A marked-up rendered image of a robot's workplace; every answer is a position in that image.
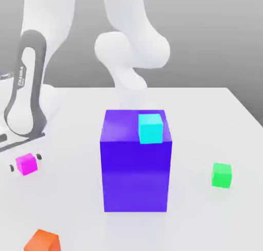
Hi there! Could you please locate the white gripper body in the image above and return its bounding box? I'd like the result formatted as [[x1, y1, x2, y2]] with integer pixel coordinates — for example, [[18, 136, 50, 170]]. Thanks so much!
[[0, 131, 47, 167]]

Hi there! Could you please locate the small magenta cube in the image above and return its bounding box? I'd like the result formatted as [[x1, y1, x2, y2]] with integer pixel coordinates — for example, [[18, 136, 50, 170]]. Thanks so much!
[[15, 152, 39, 176]]

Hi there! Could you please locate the small orange cube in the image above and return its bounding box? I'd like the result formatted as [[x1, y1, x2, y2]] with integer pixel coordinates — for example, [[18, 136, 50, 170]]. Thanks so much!
[[23, 229, 62, 251]]

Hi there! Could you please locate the small cyan cube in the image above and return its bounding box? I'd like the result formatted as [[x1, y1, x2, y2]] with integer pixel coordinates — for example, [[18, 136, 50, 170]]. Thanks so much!
[[138, 113, 164, 145]]

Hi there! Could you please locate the small green cube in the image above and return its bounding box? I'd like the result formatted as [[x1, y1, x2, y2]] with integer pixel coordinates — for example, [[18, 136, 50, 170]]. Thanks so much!
[[211, 162, 233, 189]]

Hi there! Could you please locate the large purple box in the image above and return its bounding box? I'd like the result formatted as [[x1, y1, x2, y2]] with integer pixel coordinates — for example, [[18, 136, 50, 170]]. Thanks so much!
[[99, 109, 173, 213]]

